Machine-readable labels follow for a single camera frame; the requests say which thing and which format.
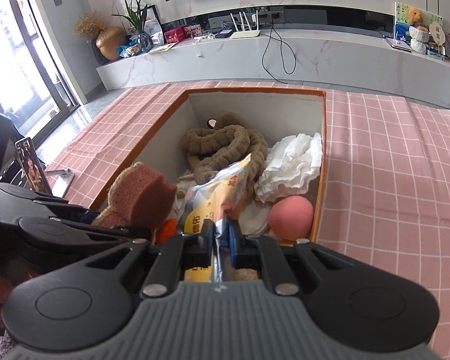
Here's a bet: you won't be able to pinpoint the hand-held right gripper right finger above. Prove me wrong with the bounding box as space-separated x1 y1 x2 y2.
228 220 364 296

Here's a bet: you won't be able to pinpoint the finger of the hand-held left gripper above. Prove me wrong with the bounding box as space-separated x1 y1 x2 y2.
34 191 98 220
75 227 152 241

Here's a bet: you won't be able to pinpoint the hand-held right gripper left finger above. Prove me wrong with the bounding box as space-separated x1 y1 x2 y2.
65 219 215 297

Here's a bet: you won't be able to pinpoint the yellow plastic packet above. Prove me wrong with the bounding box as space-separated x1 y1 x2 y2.
182 154 253 284

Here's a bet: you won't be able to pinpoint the round white cotton pad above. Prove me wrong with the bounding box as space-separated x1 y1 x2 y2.
240 200 272 238

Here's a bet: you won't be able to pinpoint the pink brown bear-shaped sponge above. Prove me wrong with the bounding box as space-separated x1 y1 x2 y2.
92 163 178 233

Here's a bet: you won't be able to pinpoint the white tissue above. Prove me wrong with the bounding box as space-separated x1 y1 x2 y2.
254 132 323 203

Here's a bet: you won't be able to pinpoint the orange cardboard box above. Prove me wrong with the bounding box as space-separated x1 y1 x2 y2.
90 87 328 246

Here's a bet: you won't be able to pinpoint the pink soft ball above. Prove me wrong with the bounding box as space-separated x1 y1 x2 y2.
268 195 316 241

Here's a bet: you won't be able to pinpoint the silver phone stand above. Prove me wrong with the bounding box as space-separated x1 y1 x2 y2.
47 169 76 197

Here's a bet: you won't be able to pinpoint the smartphone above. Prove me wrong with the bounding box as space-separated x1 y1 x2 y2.
15 137 54 197

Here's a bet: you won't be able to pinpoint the pink checked cloth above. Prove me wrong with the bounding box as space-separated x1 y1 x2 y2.
45 82 450 346

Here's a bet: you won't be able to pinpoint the glass sliding door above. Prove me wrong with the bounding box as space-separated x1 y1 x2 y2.
0 0 81 121

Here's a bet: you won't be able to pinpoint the gold round vase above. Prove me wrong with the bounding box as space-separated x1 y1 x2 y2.
96 25 127 62

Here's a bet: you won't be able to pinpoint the dried brown flowers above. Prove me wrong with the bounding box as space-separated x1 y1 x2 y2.
74 12 103 40

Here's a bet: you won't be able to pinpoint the white marble television cabinet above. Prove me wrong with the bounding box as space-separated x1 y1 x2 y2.
96 4 450 109

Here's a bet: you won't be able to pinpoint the green plant in glass vase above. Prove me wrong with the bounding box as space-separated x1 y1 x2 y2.
112 0 154 51

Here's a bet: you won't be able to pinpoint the white router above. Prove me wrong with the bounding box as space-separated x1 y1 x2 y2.
229 11 261 39

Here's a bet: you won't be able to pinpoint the grey laptop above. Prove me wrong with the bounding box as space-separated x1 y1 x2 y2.
383 35 413 52

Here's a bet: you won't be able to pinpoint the colourful picture board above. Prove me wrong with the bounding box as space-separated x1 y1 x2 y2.
394 2 445 51

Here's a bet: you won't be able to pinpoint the brown teddy bear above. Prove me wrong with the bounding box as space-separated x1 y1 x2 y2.
405 6 425 27

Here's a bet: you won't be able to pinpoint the round paper fan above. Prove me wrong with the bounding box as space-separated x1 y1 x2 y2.
429 22 446 47

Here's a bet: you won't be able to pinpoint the brown plush rope toy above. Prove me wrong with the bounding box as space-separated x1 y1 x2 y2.
181 112 269 211

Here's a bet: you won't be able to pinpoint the black cable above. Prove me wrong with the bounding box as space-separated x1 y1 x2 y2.
262 26 297 76

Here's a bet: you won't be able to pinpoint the black picture frame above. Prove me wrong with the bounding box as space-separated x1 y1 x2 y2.
144 4 164 32

